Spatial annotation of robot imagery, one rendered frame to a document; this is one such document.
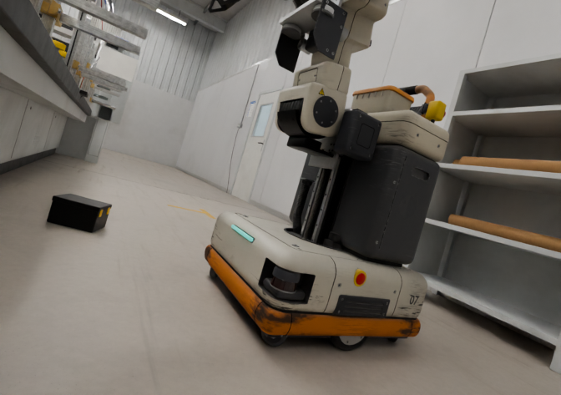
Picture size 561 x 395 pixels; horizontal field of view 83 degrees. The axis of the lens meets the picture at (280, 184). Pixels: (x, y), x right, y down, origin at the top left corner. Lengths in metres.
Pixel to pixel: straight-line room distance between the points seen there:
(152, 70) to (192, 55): 1.47
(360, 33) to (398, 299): 0.93
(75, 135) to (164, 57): 7.10
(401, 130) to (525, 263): 1.58
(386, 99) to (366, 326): 0.81
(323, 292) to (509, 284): 1.74
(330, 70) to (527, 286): 1.87
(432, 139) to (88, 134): 4.80
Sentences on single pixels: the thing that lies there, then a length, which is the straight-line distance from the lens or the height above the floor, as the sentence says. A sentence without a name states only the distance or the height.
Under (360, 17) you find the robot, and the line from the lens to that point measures 1.29.
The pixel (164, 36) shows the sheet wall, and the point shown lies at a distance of 12.16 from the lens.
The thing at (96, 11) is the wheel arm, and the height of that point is 0.81.
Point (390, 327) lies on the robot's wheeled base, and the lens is 1.22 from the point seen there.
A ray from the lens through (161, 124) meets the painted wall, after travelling 11.70.
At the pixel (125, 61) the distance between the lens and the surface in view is 5.33.
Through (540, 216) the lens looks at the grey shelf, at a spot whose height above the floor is 0.72.
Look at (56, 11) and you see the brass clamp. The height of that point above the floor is 0.81.
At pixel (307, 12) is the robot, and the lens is 1.21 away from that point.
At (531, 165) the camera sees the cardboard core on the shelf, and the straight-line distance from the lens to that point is 2.18.
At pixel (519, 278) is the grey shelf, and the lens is 2.52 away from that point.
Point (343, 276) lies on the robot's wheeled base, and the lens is 0.99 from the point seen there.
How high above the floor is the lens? 0.44
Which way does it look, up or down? level
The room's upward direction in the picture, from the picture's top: 16 degrees clockwise
